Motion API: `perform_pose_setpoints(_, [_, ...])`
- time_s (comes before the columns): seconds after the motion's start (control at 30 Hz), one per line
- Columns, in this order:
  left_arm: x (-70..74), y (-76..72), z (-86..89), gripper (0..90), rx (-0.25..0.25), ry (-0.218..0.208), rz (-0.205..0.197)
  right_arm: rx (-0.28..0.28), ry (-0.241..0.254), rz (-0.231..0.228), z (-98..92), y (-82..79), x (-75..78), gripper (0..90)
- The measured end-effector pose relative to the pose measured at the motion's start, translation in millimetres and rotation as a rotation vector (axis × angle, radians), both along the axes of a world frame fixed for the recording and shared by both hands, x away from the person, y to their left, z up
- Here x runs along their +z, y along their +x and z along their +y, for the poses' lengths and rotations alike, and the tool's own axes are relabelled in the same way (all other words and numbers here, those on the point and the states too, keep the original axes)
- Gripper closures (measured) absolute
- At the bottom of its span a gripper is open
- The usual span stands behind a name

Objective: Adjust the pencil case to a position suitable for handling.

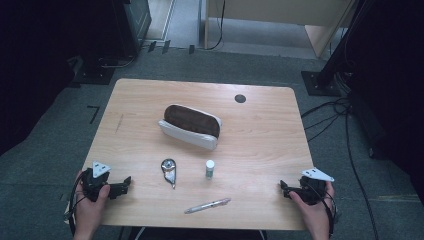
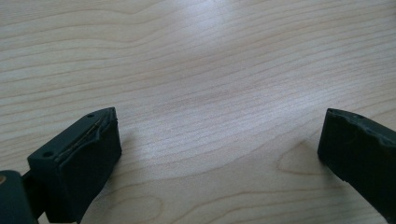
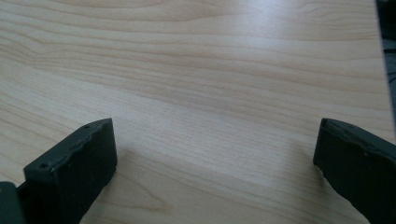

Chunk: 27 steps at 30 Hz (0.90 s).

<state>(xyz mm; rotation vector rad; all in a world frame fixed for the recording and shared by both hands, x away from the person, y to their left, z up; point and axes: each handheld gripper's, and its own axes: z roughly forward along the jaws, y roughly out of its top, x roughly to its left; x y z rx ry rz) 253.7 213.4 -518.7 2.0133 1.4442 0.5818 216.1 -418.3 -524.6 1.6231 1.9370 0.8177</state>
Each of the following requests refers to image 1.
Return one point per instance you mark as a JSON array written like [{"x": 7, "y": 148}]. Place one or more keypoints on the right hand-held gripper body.
[{"x": 313, "y": 188}]

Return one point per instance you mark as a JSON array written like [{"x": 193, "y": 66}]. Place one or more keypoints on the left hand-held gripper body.
[{"x": 95, "y": 183}]

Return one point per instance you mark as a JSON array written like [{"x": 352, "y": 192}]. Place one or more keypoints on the white glue stick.
[{"x": 210, "y": 169}]

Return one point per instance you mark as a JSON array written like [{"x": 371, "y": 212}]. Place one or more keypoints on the silver pen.
[{"x": 208, "y": 205}]

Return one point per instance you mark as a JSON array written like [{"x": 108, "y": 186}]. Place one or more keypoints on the person's right hand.
[{"x": 313, "y": 213}]

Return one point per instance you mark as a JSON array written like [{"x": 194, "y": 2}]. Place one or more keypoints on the person's left hand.
[{"x": 88, "y": 210}]

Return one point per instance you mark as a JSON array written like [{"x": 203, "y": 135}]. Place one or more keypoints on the yellowish floor tape line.
[{"x": 398, "y": 198}]

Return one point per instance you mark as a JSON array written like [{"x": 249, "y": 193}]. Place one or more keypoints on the person's dark clothing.
[{"x": 200, "y": 234}]

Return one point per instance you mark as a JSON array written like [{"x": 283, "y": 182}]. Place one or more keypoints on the black table grommet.
[{"x": 240, "y": 98}]

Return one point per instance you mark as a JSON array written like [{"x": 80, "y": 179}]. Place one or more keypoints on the black flat stand base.
[{"x": 95, "y": 75}]

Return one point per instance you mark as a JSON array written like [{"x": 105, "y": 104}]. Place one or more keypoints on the black metal stand with base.
[{"x": 328, "y": 75}]

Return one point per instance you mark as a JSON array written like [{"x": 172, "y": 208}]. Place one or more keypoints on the black cabinet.
[{"x": 133, "y": 23}]

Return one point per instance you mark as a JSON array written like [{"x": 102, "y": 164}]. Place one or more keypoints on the light wooden furniture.
[{"x": 276, "y": 11}]

